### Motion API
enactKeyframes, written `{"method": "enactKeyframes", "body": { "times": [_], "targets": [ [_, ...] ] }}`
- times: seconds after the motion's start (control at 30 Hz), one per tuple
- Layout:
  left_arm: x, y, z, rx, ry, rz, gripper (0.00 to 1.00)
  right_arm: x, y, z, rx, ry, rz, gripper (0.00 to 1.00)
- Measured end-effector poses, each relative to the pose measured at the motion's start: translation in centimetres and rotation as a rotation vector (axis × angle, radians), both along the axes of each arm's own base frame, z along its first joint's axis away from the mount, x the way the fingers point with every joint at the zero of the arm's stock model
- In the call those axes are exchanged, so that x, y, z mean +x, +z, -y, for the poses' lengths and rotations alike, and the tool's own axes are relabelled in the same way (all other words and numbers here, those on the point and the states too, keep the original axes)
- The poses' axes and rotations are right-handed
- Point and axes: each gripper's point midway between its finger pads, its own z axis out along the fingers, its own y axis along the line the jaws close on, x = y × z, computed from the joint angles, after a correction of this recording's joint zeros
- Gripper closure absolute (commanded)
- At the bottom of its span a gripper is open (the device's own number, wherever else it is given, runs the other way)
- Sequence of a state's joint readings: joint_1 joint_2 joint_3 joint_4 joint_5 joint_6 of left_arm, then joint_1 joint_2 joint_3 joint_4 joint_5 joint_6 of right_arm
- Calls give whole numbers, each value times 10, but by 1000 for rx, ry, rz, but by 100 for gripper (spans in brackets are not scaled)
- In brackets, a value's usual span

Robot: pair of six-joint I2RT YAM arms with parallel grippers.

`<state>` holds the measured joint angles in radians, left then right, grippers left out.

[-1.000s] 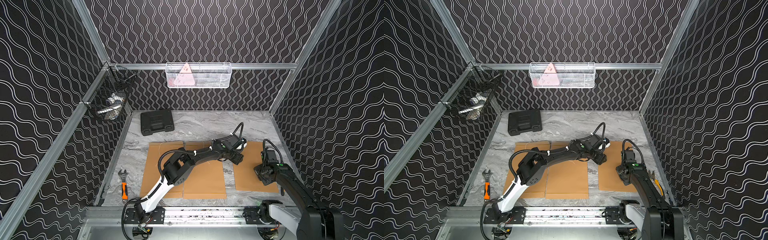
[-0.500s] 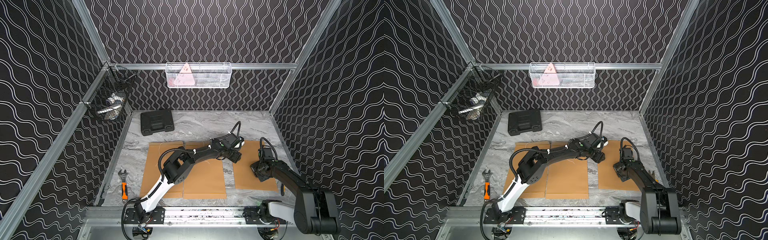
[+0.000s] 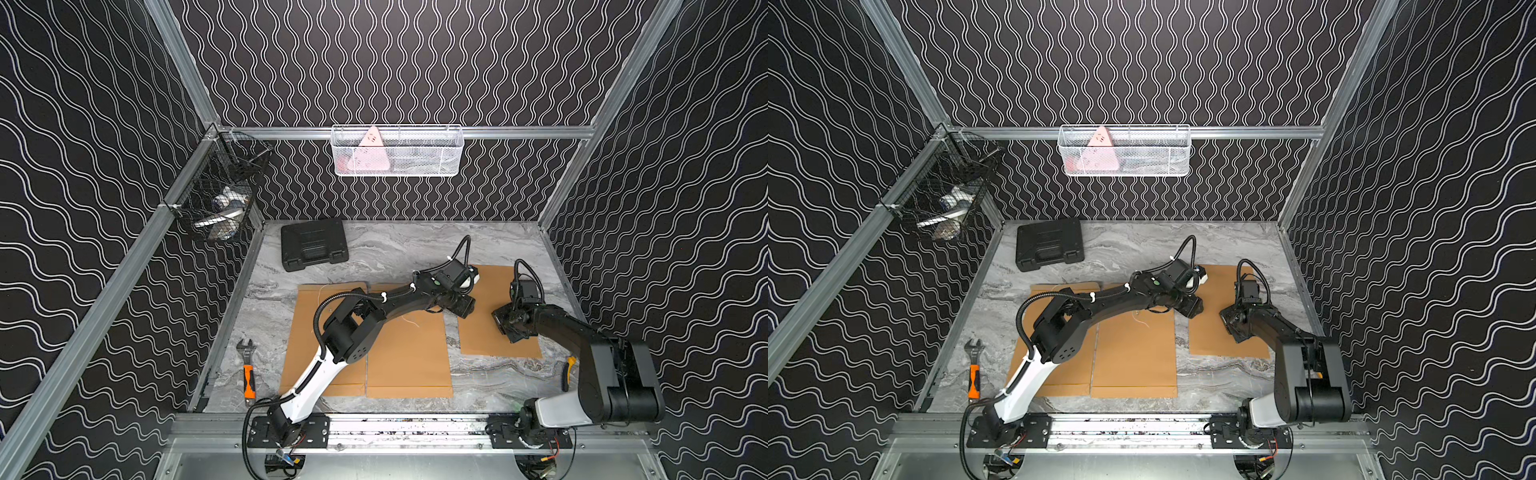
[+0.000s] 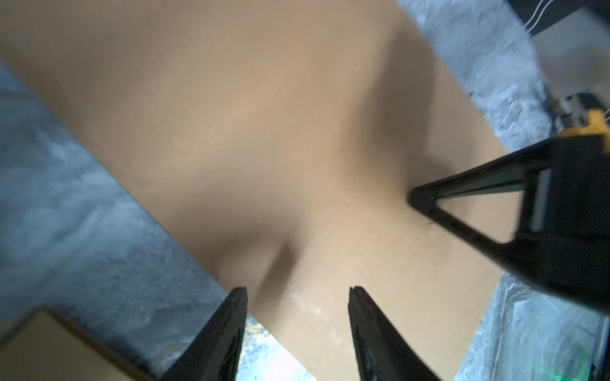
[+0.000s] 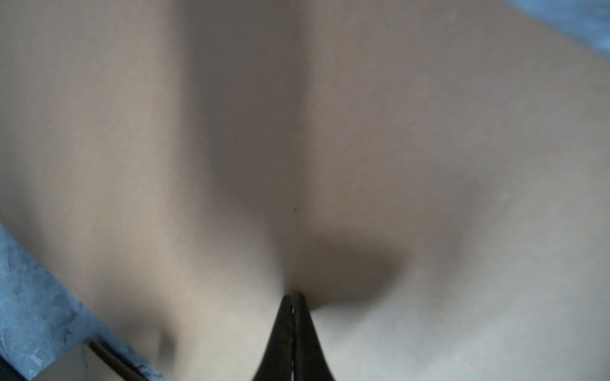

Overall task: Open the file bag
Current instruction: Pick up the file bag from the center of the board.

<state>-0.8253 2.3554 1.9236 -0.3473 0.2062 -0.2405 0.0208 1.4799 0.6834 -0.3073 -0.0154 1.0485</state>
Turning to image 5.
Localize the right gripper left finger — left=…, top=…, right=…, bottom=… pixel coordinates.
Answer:
left=253, top=295, right=294, bottom=381

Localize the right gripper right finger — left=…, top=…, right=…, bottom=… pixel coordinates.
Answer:
left=293, top=293, right=335, bottom=381

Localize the brown file bag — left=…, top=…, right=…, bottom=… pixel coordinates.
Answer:
left=1, top=1, right=609, bottom=380
left=33, top=338, right=146, bottom=381

